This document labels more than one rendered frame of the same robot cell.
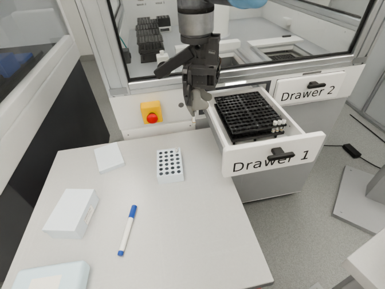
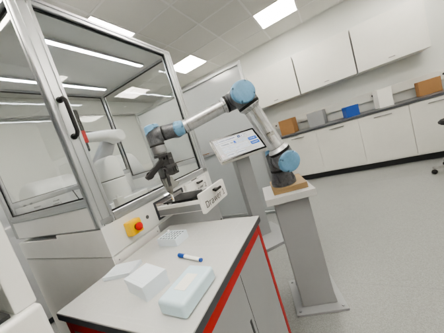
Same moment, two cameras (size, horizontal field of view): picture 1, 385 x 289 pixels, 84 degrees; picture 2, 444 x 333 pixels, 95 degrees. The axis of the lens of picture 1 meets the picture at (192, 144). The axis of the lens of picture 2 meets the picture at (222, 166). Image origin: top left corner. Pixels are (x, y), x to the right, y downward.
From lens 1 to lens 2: 76 cm
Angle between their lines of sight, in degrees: 60
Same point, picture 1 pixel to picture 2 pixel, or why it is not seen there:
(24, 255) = (140, 321)
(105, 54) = (96, 195)
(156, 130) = (138, 245)
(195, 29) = (163, 149)
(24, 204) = not seen: outside the picture
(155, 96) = (131, 215)
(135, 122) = (122, 244)
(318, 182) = not seen: hidden behind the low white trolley
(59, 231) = (154, 279)
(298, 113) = not seen: hidden behind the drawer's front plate
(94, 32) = (87, 184)
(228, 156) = (201, 197)
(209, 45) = (168, 155)
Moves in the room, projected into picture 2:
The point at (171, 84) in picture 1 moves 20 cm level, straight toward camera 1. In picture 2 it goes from (137, 204) to (162, 199)
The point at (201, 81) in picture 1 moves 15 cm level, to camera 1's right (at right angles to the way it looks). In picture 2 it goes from (171, 171) to (190, 164)
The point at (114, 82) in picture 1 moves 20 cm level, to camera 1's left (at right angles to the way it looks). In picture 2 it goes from (104, 213) to (51, 237)
